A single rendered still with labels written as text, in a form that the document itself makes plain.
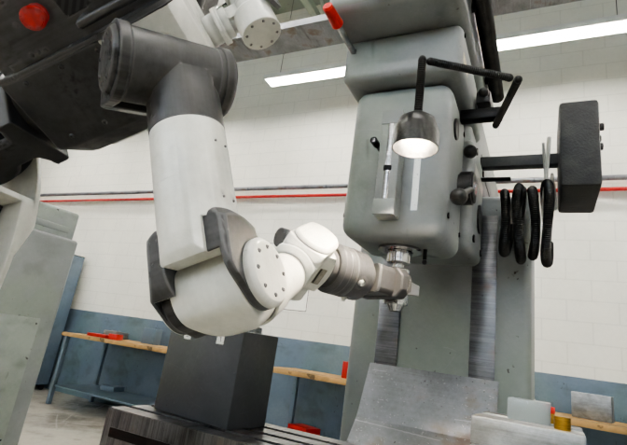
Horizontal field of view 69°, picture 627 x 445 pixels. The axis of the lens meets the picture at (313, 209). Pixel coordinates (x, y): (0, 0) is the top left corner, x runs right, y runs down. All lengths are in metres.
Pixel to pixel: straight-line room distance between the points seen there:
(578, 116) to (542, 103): 4.67
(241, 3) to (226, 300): 0.51
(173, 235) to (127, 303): 7.02
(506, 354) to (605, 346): 3.89
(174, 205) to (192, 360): 0.62
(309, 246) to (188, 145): 0.25
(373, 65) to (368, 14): 0.10
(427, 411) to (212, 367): 0.52
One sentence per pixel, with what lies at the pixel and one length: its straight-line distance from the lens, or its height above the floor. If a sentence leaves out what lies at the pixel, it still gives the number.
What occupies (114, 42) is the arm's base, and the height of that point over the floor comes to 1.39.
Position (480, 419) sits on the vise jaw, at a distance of 0.80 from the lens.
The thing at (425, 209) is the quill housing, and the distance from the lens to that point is 0.85.
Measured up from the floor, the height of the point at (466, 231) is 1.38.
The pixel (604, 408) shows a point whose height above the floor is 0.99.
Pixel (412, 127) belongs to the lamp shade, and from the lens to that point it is 0.72.
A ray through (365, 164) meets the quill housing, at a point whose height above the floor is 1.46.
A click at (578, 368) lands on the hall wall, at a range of 5.08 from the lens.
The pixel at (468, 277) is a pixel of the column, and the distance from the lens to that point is 1.28.
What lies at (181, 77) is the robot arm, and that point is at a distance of 0.58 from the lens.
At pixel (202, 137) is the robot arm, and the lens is 0.53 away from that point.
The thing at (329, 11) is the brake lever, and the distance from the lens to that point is 0.92.
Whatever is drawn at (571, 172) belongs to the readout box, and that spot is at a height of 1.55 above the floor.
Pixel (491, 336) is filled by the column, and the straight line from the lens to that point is 1.25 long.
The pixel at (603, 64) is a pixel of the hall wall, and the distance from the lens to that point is 6.13.
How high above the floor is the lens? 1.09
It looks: 17 degrees up
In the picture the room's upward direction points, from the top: 8 degrees clockwise
